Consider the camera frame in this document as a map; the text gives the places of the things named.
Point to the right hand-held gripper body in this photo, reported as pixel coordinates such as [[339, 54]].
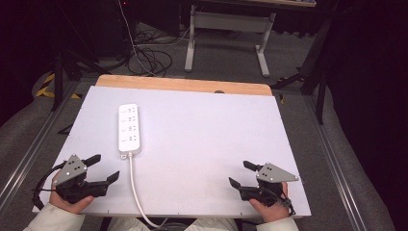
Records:
[[272, 175]]

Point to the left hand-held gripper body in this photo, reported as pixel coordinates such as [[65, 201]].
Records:
[[72, 179]]

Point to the person's left hand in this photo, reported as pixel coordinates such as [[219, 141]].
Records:
[[72, 207]]

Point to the person's right hand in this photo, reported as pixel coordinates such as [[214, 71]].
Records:
[[272, 212]]

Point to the person's lap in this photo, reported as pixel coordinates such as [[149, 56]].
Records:
[[211, 225]]

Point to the white power strip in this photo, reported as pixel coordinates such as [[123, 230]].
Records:
[[129, 128]]

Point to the yellow black floor tape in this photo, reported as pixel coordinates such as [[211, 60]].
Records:
[[45, 89]]

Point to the black tripod stand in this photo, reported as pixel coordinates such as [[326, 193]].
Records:
[[59, 73]]

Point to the black metal stand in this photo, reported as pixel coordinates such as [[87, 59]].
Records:
[[320, 83]]

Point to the wooden table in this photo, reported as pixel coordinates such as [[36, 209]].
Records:
[[179, 84]]

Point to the aluminium floor rail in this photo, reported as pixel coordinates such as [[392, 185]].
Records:
[[35, 141], [333, 166]]

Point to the white metal desk frame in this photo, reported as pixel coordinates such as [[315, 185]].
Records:
[[229, 20]]

